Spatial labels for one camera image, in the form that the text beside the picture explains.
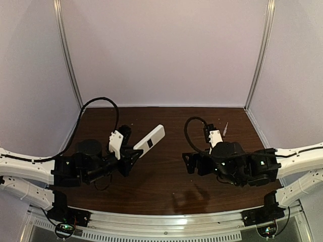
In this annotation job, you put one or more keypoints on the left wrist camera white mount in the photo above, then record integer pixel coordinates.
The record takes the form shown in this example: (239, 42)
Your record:
(118, 139)

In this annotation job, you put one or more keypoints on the front aluminium rail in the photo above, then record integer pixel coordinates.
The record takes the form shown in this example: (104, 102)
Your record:
(224, 226)

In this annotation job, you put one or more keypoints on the white remote control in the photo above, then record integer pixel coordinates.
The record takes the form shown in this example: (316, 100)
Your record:
(150, 140)

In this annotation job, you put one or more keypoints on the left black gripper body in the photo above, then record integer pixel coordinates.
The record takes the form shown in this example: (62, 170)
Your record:
(123, 163)

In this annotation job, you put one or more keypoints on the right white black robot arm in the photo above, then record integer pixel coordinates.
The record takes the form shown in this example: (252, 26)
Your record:
(232, 165)

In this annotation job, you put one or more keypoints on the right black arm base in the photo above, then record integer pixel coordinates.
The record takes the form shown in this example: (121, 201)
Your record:
(265, 219)

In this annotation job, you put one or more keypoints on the left aluminium frame post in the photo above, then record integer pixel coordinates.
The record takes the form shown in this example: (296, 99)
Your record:
(57, 6)

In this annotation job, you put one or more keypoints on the aluminium frame post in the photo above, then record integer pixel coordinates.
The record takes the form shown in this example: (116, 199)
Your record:
(57, 6)
(267, 29)

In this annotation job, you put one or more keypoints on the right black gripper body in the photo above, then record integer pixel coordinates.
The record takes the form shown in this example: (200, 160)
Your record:
(196, 161)

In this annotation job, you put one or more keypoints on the right aluminium frame post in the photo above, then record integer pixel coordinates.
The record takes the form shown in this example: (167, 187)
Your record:
(267, 29)

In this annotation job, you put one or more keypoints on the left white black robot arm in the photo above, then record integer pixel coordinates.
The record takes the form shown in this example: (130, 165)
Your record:
(86, 166)

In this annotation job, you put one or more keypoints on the small silver screwdriver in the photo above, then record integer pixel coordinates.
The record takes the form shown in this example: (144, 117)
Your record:
(225, 129)

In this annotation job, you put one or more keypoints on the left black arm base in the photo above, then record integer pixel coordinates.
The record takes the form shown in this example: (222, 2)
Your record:
(67, 221)

